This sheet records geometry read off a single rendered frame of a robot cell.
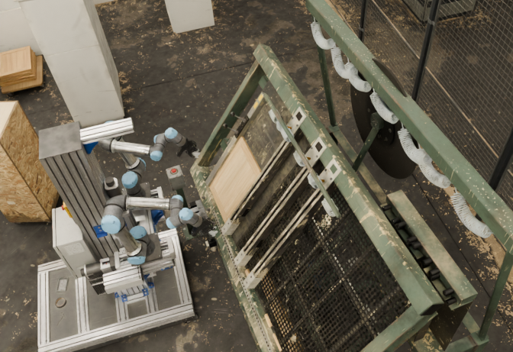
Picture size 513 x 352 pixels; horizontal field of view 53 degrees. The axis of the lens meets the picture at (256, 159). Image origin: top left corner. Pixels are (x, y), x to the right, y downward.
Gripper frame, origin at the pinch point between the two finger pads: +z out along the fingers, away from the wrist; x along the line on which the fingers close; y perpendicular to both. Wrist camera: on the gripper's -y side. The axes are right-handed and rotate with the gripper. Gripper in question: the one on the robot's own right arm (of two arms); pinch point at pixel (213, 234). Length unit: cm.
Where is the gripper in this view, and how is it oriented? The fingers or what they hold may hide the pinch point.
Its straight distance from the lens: 348.4
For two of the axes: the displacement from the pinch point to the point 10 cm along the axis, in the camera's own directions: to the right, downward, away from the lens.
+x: -2.7, -7.2, 6.4
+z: 5.0, 4.6, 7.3
